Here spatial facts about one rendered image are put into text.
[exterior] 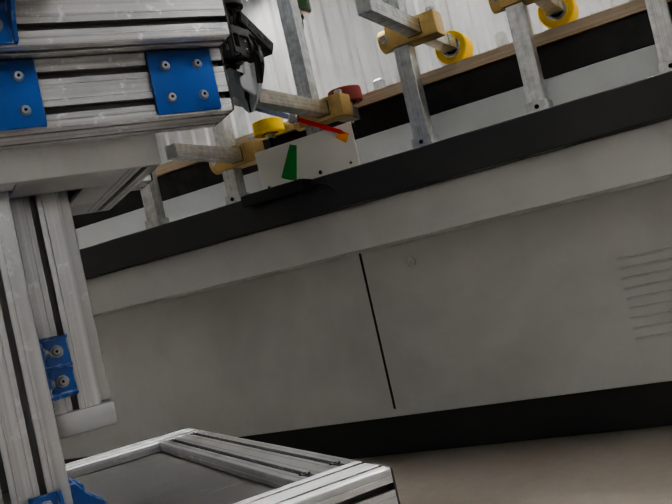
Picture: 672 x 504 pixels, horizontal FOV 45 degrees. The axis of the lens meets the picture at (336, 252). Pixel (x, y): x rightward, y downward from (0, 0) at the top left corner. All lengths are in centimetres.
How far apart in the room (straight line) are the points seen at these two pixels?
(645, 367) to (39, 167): 130
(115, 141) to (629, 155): 96
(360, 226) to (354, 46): 855
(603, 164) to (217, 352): 120
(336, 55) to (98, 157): 932
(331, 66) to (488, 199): 877
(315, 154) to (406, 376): 60
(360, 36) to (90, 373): 918
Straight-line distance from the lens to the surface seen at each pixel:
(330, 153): 181
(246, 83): 154
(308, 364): 214
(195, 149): 179
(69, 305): 123
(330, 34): 1050
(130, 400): 254
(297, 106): 169
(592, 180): 164
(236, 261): 198
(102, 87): 109
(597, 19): 187
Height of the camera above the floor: 46
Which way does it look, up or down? 2 degrees up
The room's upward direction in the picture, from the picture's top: 13 degrees counter-clockwise
